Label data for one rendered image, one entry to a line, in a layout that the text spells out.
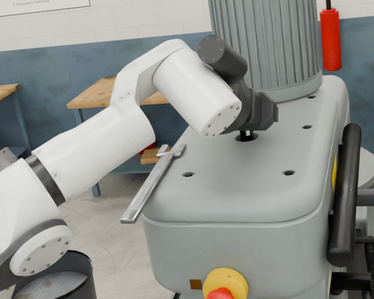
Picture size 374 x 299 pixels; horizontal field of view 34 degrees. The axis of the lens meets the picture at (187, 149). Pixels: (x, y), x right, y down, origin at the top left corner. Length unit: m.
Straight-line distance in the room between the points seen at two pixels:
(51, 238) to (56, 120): 5.57
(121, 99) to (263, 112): 0.27
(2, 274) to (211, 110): 0.30
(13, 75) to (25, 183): 5.63
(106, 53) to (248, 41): 4.70
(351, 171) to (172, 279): 0.35
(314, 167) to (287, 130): 0.15
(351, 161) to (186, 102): 0.43
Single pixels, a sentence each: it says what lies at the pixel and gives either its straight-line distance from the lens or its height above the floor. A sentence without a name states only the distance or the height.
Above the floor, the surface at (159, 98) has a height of 0.88.
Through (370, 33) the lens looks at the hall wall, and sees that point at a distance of 5.21.
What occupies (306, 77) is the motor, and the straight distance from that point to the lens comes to 1.14.
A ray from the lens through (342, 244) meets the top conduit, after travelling 0.84.
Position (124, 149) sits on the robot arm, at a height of 2.00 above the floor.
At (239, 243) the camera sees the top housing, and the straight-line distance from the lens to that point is 0.81.
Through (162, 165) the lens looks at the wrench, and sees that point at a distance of 0.90.
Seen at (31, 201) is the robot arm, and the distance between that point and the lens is 0.68.
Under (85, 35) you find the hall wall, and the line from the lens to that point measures 5.82.
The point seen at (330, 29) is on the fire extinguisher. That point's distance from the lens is 5.08.
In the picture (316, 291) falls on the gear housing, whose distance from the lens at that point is 0.95.
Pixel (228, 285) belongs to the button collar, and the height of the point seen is 1.78.
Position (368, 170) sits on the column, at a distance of 1.60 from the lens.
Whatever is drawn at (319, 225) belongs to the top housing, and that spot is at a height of 1.83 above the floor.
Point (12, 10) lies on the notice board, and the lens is 6.12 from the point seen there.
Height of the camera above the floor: 2.25
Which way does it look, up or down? 22 degrees down
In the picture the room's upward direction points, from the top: 9 degrees counter-clockwise
